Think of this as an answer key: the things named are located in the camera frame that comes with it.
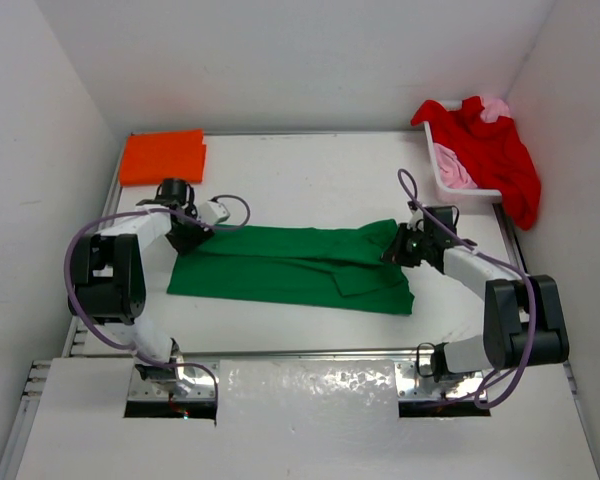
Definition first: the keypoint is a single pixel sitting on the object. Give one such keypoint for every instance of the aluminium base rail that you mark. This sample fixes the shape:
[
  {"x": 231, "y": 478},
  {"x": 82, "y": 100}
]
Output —
[{"x": 407, "y": 371}]

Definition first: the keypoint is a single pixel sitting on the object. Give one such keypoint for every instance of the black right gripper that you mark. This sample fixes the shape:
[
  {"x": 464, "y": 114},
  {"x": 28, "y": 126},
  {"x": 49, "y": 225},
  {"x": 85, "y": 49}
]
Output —
[{"x": 396, "y": 254}]

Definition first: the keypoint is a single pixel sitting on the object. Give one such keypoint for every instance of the red t shirt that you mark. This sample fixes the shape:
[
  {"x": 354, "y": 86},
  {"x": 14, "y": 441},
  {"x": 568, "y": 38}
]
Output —
[{"x": 484, "y": 136}]

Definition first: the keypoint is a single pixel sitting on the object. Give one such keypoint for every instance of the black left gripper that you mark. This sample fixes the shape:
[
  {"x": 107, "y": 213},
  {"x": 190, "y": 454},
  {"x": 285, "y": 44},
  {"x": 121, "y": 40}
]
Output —
[{"x": 184, "y": 246}]

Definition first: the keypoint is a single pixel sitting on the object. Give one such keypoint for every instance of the white plastic bin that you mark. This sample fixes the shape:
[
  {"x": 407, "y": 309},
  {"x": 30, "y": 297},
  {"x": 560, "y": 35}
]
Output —
[{"x": 466, "y": 199}]

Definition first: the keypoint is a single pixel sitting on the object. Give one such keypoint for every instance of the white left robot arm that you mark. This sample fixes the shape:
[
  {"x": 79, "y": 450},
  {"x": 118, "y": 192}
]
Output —
[{"x": 105, "y": 275}]

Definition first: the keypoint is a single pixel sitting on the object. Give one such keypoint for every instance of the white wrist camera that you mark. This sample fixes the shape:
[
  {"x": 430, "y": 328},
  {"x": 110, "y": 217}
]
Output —
[
  {"x": 212, "y": 213},
  {"x": 416, "y": 220}
]

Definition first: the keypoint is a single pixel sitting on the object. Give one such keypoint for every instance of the orange t shirt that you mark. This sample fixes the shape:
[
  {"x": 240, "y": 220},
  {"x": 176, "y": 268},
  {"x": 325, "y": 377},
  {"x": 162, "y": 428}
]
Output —
[{"x": 149, "y": 158}]

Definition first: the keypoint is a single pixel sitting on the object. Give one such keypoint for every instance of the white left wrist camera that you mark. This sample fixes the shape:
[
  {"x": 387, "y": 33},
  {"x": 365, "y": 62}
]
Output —
[{"x": 212, "y": 213}]

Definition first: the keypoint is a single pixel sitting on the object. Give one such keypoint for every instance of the green t shirt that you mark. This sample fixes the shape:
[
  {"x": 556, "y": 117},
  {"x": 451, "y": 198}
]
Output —
[{"x": 332, "y": 268}]

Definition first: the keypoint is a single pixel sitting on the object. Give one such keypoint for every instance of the pink t shirt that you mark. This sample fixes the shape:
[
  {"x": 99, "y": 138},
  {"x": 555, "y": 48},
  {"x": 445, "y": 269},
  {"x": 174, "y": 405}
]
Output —
[{"x": 452, "y": 172}]

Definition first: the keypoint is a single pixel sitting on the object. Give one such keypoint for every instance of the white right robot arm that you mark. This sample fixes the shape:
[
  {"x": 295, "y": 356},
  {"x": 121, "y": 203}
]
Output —
[{"x": 523, "y": 319}]

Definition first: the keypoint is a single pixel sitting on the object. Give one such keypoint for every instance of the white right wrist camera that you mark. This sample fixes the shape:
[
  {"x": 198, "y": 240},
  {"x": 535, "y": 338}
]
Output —
[{"x": 416, "y": 220}]

